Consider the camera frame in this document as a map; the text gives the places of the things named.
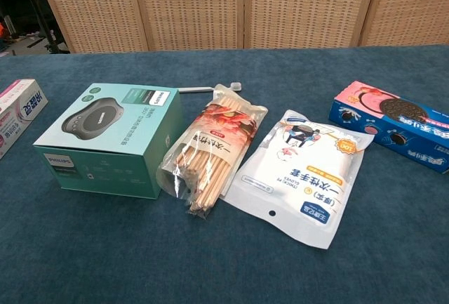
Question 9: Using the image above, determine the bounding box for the teal Philips speaker box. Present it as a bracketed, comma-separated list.
[32, 82, 184, 200]

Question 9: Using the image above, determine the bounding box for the blue Oreo cookie box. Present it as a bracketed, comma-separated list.
[328, 80, 449, 175]

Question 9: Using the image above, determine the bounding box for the white pink toothpaste box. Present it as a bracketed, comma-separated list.
[0, 79, 49, 160]

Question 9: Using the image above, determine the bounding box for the bag of bamboo chopsticks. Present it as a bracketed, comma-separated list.
[156, 84, 269, 220]

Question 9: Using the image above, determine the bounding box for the grey toothbrush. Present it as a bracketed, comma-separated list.
[177, 81, 242, 94]

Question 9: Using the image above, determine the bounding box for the white disposable gloves bag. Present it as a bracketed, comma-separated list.
[224, 109, 376, 250]

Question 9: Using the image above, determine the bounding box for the blue velvet tablecloth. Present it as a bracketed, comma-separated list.
[0, 44, 449, 304]

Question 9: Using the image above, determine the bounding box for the woven rattan folding screen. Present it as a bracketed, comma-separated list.
[32, 0, 449, 54]

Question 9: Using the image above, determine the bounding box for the black tripod stand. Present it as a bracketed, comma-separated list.
[13, 0, 70, 55]

